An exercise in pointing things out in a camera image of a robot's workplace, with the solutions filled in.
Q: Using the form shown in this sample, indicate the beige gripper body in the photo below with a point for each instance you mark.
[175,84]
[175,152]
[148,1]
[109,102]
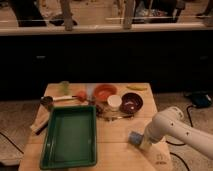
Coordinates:
[146,143]

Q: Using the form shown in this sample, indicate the blue sponge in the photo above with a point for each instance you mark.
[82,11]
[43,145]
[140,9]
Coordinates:
[135,138]

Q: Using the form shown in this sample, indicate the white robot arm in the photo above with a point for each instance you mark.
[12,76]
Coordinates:
[168,122]

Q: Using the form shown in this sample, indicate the green plastic tray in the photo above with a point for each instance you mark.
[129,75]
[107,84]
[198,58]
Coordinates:
[71,138]

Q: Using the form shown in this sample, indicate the wooden table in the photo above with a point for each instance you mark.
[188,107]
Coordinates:
[114,151]

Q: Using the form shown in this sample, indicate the dark purple bowl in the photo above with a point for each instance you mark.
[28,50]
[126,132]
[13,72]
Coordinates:
[131,103]

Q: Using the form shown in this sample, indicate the white cup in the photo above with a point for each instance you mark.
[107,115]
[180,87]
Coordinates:
[114,102]

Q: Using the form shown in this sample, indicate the dark clutter utensils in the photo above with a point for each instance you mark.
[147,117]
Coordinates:
[108,115]

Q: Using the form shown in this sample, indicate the yellow banana toy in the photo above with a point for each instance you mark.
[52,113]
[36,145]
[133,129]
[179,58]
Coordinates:
[136,88]

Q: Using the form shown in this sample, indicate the orange bowl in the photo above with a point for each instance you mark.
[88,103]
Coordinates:
[103,91]

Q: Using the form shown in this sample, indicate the dark blue floor device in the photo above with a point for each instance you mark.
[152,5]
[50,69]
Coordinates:
[201,100]

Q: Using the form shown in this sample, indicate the green translucent cup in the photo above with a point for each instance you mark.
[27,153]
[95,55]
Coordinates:
[64,87]

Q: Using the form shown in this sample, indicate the metal measuring cup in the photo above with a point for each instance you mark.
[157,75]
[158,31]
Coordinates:
[47,102]

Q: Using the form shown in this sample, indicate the beige brush block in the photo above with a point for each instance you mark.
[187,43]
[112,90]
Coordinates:
[40,122]

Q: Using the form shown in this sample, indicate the white handled utensil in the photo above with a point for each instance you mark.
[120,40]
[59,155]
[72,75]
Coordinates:
[61,98]

